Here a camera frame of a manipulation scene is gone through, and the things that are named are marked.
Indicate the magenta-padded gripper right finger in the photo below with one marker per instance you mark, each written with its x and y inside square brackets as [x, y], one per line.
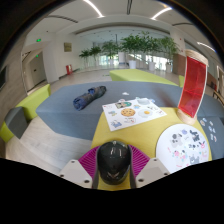
[151, 170]

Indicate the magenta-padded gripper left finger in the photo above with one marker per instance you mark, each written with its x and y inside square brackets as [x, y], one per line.
[75, 171]

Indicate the black computer mouse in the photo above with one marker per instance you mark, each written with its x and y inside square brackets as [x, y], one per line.
[113, 161]

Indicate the round white cartoon mouse pad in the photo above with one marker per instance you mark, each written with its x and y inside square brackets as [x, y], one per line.
[183, 146]

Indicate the long grey bench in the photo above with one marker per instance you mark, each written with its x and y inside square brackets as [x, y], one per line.
[66, 115]

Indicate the white sticker sheet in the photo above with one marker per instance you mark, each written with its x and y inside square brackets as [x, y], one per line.
[133, 115]

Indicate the grey bench with stickers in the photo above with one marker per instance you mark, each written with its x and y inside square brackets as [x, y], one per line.
[218, 146]

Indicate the loose cartoon stickers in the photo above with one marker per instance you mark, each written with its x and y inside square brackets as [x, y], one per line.
[210, 128]

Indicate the small white sticker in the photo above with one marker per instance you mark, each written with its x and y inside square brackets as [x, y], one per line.
[125, 93]

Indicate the lime green bench grey end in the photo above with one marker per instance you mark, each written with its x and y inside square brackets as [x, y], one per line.
[33, 100]

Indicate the plain grey bench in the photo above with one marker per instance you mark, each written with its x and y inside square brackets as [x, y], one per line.
[213, 106]

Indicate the red panel stand wooden ends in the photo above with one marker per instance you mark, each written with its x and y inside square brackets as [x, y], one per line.
[192, 86]

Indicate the small lime green bench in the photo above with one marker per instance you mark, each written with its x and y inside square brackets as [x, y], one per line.
[181, 81]

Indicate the large lime green bench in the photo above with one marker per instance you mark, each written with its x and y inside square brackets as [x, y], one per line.
[140, 76]

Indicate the red fire extinguisher box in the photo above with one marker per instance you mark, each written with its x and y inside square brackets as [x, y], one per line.
[69, 69]

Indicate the potted green plants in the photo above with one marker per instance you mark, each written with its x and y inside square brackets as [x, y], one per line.
[133, 45]

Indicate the green exit sign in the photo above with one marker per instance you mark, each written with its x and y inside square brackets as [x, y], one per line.
[38, 40]

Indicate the ceiling strip lights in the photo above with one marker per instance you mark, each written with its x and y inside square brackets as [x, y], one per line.
[95, 8]

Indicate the brown wall plaque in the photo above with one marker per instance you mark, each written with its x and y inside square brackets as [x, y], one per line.
[68, 47]

